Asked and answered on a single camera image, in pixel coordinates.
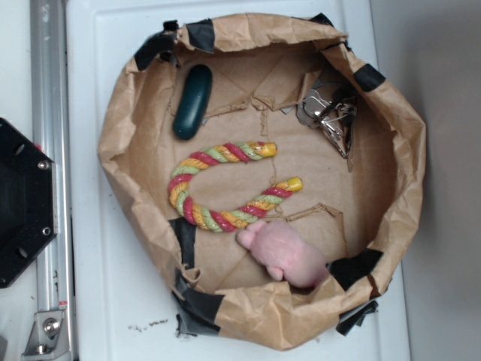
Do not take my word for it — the brown paper bag bin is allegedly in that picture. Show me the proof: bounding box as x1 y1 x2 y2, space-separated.
98 14 426 350

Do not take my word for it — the pink plush toy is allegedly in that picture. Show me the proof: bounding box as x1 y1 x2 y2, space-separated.
236 220 329 288

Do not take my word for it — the dark green oblong case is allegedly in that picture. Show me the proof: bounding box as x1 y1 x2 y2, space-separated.
172 65 213 140

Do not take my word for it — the white tray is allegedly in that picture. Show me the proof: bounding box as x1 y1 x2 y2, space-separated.
66 1 410 360

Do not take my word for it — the multicolored twisted rope toy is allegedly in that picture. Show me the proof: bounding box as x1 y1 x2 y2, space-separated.
168 141 303 233

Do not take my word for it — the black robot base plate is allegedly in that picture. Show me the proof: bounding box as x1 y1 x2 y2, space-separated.
1 118 56 289

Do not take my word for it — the aluminium extrusion rail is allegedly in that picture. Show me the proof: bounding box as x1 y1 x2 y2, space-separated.
30 1 79 360

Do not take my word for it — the metal corner bracket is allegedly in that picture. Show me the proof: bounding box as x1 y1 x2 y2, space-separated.
21 310 69 360

